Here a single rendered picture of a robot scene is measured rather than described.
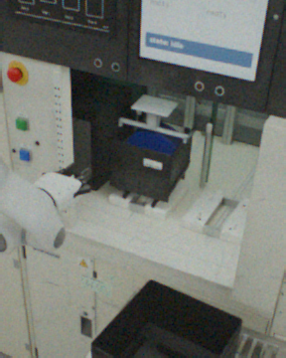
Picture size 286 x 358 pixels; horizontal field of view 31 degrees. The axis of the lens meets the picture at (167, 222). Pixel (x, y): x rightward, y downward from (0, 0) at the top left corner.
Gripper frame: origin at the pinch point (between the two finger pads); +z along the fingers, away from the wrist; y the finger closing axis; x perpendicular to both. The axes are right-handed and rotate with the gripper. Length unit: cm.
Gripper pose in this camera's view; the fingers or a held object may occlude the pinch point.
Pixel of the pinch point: (77, 173)
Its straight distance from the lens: 133.0
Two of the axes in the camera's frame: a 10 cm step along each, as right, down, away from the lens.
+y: 9.1, 2.9, -3.0
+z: 4.1, -5.1, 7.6
